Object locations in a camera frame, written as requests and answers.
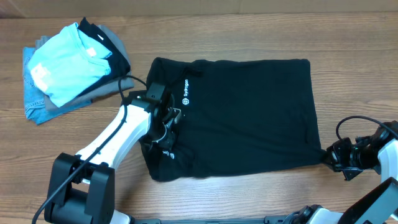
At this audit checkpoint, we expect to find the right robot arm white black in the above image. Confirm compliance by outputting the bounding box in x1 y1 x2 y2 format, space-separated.
283 116 397 224

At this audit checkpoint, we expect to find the black folded garment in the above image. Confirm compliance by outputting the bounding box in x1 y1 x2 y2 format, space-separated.
78 17 131 96

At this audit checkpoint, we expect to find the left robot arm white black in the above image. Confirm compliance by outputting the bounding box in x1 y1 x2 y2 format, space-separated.
40 90 181 224

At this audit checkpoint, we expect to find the black polo shirt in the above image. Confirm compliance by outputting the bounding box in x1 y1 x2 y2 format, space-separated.
142 58 325 182

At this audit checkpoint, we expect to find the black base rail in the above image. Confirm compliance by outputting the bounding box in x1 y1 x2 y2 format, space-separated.
131 213 297 224

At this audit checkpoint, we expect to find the grey folded garment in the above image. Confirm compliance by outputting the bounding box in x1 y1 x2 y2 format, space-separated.
35 25 134 111

